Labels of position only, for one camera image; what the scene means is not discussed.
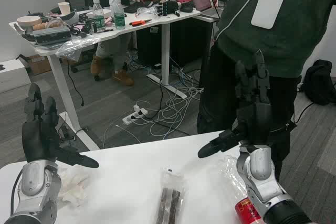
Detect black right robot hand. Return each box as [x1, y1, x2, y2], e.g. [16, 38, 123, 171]
[197, 49, 275, 159]

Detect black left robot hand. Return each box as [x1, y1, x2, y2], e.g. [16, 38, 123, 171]
[21, 82, 100, 169]

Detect clear plastic bottle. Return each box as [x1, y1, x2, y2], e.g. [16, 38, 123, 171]
[216, 155, 263, 224]

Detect water bottle with green label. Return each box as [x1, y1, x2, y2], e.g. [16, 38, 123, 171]
[113, 0, 127, 31]
[109, 0, 119, 18]
[92, 0, 106, 33]

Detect crumpled white tissue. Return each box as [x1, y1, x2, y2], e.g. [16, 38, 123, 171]
[56, 165, 91, 208]

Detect white box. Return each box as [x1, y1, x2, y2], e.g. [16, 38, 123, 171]
[0, 58, 31, 94]

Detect brown cardboard box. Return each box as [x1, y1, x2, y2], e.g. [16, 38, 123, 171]
[26, 55, 52, 76]

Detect black backpack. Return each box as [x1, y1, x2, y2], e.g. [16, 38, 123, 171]
[301, 59, 336, 106]

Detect person in green sweater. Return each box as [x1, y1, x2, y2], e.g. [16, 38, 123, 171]
[196, 0, 336, 180]

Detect white power strip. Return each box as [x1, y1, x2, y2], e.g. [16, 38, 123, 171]
[122, 104, 149, 126]

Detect clear plastic bag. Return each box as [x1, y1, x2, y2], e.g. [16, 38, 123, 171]
[35, 35, 101, 60]

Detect black computer tower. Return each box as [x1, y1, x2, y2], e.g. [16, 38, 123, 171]
[170, 20, 214, 68]
[136, 24, 164, 67]

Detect grey metal device box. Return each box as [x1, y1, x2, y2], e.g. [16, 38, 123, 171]
[33, 26, 72, 46]

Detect white ID badge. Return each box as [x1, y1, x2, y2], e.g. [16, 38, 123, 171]
[250, 0, 286, 29]

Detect round beige bowl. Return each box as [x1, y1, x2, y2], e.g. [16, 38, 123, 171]
[16, 16, 43, 28]

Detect clear packet of dark snack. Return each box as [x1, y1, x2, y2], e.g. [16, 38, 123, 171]
[153, 167, 186, 224]

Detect white VR headset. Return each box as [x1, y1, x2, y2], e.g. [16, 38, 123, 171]
[49, 10, 80, 27]

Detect white paper cup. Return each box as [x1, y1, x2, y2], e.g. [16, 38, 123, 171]
[57, 2, 71, 16]

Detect white standing desk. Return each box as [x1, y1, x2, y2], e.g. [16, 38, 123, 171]
[9, 7, 202, 152]

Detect spare black robot hand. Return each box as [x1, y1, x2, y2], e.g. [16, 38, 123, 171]
[154, 0, 182, 17]

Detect black pouch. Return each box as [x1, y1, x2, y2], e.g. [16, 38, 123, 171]
[123, 0, 156, 14]

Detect thin black floor cable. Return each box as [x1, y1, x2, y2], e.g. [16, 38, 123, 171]
[292, 101, 316, 125]

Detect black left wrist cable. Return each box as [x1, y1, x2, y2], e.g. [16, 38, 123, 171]
[9, 168, 25, 216]

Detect thin white charging cable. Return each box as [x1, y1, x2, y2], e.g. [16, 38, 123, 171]
[101, 124, 140, 150]

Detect tangle of floor cables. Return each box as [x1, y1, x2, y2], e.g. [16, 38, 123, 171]
[125, 50, 205, 141]

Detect red handled pliers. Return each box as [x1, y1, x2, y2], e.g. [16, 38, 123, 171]
[129, 19, 153, 27]

